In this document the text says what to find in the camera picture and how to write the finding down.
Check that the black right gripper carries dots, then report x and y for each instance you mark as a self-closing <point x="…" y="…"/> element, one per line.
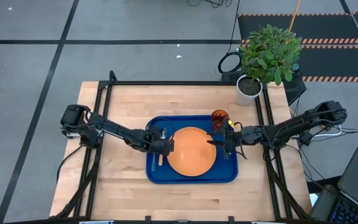
<point x="242" y="138"/>

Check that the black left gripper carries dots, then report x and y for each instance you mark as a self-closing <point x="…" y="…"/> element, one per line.
<point x="162" y="146"/>

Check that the red translucent cup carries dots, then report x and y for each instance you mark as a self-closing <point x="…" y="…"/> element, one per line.
<point x="218" y="116"/>

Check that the orange plate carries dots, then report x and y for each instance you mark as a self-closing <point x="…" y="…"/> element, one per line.
<point x="191" y="155"/>

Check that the blue plastic tray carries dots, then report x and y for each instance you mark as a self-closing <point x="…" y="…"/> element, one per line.
<point x="225" y="171"/>

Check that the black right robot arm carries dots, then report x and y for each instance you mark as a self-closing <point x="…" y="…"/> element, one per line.
<point x="291" y="124"/>

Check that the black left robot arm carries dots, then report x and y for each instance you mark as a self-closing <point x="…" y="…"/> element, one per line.
<point x="117" y="129"/>

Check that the yellow tag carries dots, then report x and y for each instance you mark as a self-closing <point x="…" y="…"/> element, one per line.
<point x="231" y="124"/>

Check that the white plant pot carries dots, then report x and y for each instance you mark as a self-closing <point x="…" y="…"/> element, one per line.
<point x="248" y="90"/>

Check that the black power adapter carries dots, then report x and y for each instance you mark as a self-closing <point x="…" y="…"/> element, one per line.
<point x="305" y="139"/>

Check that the green leafy plant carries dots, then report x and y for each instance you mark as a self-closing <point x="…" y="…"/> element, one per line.
<point x="269" y="53"/>

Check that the grey rounded object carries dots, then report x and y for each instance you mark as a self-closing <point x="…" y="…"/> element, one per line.
<point x="323" y="202"/>

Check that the black hazard-striped floor mat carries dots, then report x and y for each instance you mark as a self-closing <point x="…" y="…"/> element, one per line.
<point x="328" y="62"/>

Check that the backlit black keyboard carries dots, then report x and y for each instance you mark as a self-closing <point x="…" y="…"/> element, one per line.
<point x="350" y="213"/>

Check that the black aluminium table frame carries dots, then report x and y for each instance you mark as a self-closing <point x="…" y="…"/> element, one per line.
<point x="182" y="83"/>

